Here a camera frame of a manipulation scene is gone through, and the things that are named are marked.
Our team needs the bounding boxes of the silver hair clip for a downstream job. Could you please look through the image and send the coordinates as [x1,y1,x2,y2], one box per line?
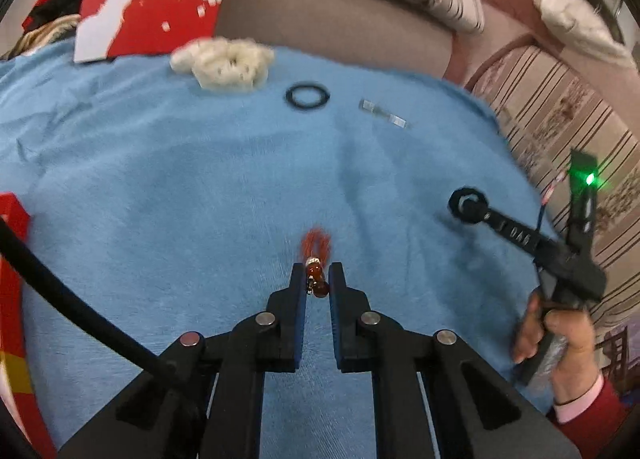
[359,98,412,130]

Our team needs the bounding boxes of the person's right hand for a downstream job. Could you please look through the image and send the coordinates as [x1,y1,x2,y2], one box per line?
[512,289,601,407]

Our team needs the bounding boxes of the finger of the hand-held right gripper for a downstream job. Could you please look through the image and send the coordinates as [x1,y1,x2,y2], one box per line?
[479,208,550,261]

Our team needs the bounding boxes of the grey and white cloth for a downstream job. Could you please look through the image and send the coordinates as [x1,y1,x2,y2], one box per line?
[507,0,638,70]

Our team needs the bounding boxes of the thin black hair tie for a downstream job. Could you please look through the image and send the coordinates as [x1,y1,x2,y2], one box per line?
[285,82,332,112]

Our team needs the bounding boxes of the red bead bracelet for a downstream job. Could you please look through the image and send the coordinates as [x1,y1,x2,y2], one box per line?
[299,228,333,299]

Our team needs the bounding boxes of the person's right forearm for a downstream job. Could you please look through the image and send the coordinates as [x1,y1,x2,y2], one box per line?
[547,373,640,459]

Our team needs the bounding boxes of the cream dotted scrunchie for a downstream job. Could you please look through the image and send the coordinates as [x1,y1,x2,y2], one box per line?
[170,37,276,92]

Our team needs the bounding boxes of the pile of dark clothes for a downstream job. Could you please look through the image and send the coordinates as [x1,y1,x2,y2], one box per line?
[0,0,96,60]

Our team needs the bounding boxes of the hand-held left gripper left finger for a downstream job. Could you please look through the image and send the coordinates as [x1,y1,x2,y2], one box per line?
[57,261,308,459]

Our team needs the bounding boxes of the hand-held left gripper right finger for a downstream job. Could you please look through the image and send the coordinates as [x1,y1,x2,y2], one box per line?
[327,261,583,459]

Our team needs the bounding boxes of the black cable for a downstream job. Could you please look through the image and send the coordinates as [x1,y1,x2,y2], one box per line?
[0,216,176,380]

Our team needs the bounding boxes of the wooden chair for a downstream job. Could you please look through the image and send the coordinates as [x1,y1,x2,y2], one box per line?
[597,326,632,392]

